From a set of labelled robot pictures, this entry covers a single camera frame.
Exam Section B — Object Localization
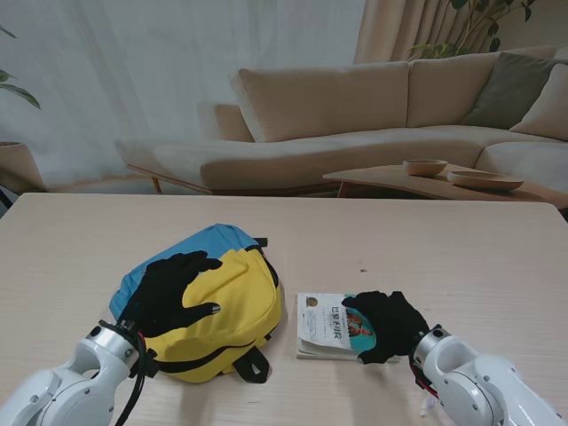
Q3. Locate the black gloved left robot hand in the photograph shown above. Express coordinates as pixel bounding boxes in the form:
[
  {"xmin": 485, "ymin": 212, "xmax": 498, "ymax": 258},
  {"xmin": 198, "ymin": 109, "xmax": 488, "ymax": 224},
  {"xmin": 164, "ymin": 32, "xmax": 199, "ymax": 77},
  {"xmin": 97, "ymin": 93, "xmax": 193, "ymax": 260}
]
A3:
[{"xmin": 122, "ymin": 251, "xmax": 223, "ymax": 338}]

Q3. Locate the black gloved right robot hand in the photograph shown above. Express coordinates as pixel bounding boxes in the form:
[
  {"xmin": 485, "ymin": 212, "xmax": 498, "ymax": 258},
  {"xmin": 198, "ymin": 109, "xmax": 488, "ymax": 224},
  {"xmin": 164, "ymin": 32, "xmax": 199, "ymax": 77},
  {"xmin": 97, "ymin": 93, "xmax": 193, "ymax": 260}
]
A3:
[{"xmin": 341, "ymin": 290, "xmax": 430, "ymax": 366}]

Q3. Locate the white and teal cover book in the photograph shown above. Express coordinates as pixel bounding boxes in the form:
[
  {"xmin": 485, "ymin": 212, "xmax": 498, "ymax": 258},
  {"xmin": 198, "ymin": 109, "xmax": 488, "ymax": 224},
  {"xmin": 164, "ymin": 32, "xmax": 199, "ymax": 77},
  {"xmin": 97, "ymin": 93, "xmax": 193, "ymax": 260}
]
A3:
[{"xmin": 296, "ymin": 291, "xmax": 400, "ymax": 363}]

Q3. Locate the yellow and blue school bag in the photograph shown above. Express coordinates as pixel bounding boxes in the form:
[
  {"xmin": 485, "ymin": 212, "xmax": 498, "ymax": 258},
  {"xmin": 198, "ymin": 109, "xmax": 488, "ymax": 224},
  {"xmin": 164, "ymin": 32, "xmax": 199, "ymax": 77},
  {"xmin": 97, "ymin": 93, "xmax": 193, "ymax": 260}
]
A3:
[{"xmin": 108, "ymin": 224, "xmax": 283, "ymax": 385}]

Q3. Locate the wooden coffee table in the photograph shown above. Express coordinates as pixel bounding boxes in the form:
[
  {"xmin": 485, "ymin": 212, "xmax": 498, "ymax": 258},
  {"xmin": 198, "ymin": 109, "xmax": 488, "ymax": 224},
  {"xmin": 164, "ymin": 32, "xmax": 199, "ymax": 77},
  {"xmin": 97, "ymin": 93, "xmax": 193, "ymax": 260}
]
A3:
[{"xmin": 322, "ymin": 162, "xmax": 568, "ymax": 212}]

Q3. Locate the small wooden bowl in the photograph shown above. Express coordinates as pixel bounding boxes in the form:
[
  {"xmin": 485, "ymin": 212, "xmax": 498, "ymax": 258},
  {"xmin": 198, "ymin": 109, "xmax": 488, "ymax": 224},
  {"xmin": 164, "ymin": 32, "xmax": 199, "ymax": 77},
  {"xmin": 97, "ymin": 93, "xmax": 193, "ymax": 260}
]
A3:
[{"xmin": 402, "ymin": 158, "xmax": 449, "ymax": 178}]

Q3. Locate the wide shallow wooden bowl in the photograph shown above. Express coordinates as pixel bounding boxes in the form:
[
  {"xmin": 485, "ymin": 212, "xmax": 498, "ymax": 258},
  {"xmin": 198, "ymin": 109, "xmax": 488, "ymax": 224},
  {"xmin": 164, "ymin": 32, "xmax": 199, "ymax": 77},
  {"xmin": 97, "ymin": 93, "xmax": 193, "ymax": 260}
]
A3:
[{"xmin": 446, "ymin": 170, "xmax": 525, "ymax": 192}]

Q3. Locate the beige sectional sofa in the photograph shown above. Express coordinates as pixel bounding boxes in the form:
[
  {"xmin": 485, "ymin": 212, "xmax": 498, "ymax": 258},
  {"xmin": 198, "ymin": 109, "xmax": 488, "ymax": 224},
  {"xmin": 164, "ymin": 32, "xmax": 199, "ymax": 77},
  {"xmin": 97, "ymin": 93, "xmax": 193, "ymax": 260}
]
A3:
[{"xmin": 114, "ymin": 43, "xmax": 568, "ymax": 196}]

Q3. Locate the beige plant pot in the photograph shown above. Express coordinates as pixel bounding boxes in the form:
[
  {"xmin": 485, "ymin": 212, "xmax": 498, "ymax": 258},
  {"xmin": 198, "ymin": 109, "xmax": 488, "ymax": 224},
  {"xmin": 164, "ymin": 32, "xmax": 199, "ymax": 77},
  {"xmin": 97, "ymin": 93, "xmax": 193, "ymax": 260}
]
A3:
[{"xmin": 0, "ymin": 140, "xmax": 45, "ymax": 193}]

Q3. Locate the sheer white curtain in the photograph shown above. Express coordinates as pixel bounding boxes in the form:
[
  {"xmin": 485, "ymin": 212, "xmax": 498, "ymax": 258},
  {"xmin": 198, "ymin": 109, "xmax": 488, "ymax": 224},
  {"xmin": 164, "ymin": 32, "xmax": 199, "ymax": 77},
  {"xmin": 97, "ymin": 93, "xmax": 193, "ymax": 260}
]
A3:
[{"xmin": 0, "ymin": 0, "xmax": 369, "ymax": 192}]

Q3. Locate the green plant with long leaves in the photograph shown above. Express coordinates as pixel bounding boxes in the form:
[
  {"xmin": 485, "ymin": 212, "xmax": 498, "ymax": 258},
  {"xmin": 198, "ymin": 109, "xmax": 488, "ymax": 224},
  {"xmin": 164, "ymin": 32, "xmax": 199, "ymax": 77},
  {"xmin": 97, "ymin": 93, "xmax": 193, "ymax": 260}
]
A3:
[{"xmin": 0, "ymin": 24, "xmax": 42, "ymax": 110}]

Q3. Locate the grey sofa cushion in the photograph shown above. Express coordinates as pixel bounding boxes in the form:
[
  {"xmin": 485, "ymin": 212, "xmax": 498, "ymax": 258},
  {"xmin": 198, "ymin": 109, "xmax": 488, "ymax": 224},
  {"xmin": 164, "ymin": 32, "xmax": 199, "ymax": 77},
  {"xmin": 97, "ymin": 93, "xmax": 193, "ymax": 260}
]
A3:
[{"xmin": 459, "ymin": 51, "xmax": 568, "ymax": 130}]

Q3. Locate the beige sofa cushion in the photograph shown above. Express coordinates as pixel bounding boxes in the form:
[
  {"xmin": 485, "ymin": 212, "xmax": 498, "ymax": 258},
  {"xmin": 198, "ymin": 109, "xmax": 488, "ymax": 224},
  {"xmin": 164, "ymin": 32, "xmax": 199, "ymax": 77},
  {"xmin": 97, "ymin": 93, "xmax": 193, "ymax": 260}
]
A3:
[{"xmin": 509, "ymin": 62, "xmax": 568, "ymax": 143}]

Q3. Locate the tall green leafy plant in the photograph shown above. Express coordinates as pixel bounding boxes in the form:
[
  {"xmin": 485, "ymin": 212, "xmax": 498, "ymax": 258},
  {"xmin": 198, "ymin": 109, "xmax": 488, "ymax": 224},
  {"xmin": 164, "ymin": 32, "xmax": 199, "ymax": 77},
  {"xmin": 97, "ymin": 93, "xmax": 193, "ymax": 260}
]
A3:
[{"xmin": 407, "ymin": 0, "xmax": 538, "ymax": 61}]

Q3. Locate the beige pleated curtain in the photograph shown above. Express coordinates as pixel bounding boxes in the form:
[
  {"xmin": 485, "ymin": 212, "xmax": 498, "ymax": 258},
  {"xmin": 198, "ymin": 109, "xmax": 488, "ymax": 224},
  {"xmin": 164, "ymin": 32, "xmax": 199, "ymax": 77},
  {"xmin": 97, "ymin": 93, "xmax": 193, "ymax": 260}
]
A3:
[{"xmin": 353, "ymin": 0, "xmax": 502, "ymax": 66}]

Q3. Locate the red and black left arm cable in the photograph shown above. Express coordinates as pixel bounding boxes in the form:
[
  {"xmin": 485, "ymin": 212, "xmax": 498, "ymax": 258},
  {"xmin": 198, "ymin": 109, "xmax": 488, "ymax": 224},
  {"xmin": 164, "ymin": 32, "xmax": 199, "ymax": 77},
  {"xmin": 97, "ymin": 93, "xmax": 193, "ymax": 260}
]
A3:
[{"xmin": 114, "ymin": 330, "xmax": 159, "ymax": 426}]

